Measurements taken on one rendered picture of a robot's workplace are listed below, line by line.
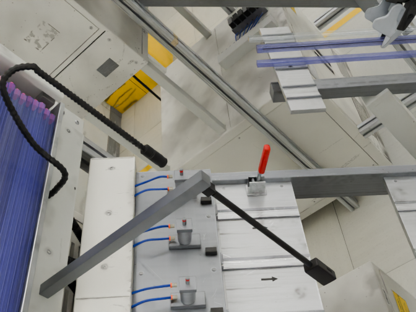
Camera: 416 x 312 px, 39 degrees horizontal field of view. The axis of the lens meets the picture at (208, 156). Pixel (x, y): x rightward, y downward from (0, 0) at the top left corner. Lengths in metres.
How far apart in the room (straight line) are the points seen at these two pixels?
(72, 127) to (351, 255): 1.45
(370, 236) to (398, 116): 0.91
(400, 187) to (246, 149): 1.01
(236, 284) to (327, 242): 1.41
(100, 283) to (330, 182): 0.50
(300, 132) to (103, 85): 0.69
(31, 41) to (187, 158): 0.68
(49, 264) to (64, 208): 0.11
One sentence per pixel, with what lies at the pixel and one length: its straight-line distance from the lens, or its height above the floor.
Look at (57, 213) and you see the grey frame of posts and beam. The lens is 0.91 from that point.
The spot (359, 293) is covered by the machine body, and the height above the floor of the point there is 0.62.
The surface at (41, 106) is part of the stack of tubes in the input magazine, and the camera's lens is 0.98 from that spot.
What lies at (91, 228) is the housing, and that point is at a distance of 0.96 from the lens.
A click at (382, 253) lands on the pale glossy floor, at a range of 2.21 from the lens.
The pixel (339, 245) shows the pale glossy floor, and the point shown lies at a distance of 2.33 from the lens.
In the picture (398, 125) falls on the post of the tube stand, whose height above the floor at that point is 0.71.
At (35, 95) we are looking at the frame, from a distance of 1.05.
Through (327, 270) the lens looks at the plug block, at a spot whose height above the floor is 1.11.
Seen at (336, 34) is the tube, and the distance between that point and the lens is 1.42.
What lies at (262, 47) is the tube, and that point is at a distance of 1.14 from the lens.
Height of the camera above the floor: 1.70
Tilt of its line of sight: 32 degrees down
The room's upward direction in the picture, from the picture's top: 52 degrees counter-clockwise
